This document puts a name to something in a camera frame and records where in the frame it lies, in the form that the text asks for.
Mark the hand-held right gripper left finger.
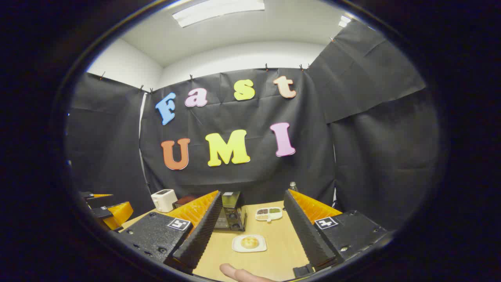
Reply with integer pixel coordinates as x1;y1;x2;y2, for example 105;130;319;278
119;190;223;271

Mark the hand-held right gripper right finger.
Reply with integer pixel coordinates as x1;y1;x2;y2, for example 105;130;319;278
283;189;392;278

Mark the black electric oven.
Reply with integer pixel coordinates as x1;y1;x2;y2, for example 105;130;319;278
213;191;247;232

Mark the white square plate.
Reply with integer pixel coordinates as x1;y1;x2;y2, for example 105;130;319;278
231;234;267;253

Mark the white divided snack plate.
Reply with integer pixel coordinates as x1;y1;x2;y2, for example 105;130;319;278
255;206;283;222

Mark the white toaster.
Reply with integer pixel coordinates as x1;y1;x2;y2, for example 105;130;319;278
151;189;178;213

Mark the black backdrop cloth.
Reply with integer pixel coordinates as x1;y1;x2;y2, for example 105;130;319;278
65;18;441;231

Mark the long ceiling light panel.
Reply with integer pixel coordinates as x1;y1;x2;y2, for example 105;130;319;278
172;0;266;28

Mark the small wire basket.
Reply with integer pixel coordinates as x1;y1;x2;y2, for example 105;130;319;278
172;194;200;209

